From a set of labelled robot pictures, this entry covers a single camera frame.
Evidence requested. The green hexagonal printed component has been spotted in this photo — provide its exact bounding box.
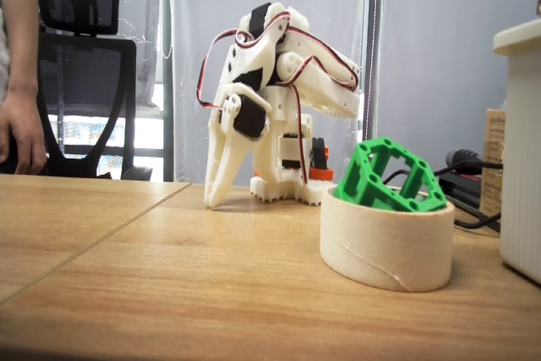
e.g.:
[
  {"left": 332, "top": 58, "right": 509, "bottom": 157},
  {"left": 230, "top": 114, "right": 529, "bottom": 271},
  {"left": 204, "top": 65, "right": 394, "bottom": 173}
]
[{"left": 336, "top": 136, "right": 448, "bottom": 214}]

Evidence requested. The person's hand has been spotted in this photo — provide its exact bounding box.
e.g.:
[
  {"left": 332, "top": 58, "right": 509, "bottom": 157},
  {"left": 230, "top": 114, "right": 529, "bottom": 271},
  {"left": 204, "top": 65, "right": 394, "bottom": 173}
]
[{"left": 0, "top": 89, "right": 48, "bottom": 176}]

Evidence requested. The orange and black table clamp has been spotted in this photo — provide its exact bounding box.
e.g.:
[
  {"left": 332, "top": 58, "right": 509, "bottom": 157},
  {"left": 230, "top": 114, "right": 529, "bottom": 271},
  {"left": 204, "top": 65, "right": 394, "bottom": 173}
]
[{"left": 308, "top": 136, "right": 335, "bottom": 183}]

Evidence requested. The black mesh office chair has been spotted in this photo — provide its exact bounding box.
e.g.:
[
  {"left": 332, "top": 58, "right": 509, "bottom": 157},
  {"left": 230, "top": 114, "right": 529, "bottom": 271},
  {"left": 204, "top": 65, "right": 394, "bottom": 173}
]
[{"left": 36, "top": 0, "right": 153, "bottom": 181}]

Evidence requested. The grey vertical pole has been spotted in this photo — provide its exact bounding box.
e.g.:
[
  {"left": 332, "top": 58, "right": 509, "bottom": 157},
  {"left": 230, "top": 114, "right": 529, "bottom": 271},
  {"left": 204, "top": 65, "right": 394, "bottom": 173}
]
[{"left": 362, "top": 0, "right": 386, "bottom": 146}]

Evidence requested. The beige masking tape roll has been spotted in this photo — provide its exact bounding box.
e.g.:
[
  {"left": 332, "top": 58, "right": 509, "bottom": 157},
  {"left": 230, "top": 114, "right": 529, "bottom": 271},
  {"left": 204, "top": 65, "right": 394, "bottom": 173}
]
[{"left": 319, "top": 185, "right": 456, "bottom": 293}]

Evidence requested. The black power strip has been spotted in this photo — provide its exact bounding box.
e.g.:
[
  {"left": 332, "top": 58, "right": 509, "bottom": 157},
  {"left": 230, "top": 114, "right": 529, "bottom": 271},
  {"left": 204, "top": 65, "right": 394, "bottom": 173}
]
[{"left": 437, "top": 171, "right": 484, "bottom": 213}]

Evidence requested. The brown cardboard box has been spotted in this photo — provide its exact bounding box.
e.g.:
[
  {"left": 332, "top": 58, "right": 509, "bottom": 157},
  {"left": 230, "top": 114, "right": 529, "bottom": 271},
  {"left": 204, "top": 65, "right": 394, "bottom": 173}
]
[{"left": 479, "top": 107, "right": 507, "bottom": 219}]

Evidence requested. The white ribbed container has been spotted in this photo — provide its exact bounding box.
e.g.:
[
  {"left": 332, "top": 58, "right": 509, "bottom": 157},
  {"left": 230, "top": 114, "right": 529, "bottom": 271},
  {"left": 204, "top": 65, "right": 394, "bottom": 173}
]
[{"left": 492, "top": 18, "right": 541, "bottom": 286}]

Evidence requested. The black cable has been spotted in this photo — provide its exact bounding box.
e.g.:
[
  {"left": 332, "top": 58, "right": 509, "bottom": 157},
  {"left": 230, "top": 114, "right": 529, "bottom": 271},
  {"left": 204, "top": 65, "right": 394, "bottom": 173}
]
[
  {"left": 382, "top": 148, "right": 505, "bottom": 188},
  {"left": 452, "top": 211, "right": 503, "bottom": 231}
]

